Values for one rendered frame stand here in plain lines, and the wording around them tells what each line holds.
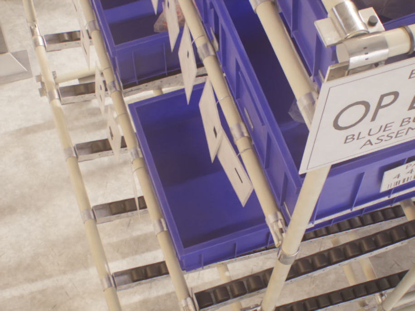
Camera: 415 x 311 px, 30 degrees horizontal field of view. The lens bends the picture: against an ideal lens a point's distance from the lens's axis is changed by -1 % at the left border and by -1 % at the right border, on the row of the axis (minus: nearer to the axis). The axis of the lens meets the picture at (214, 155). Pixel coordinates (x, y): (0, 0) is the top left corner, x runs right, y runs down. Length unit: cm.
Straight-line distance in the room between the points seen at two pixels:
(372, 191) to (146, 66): 71
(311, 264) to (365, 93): 88
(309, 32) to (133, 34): 101
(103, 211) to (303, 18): 116
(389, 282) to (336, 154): 119
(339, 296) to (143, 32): 85
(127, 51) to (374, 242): 69
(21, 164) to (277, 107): 135
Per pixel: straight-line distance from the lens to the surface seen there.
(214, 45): 153
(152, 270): 196
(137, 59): 181
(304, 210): 117
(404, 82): 91
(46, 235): 251
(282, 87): 147
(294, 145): 141
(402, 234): 174
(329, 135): 94
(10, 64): 276
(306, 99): 102
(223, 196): 172
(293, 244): 129
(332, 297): 207
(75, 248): 248
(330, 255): 170
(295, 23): 104
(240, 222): 170
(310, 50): 102
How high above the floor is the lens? 230
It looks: 62 degrees down
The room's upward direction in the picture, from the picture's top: 6 degrees clockwise
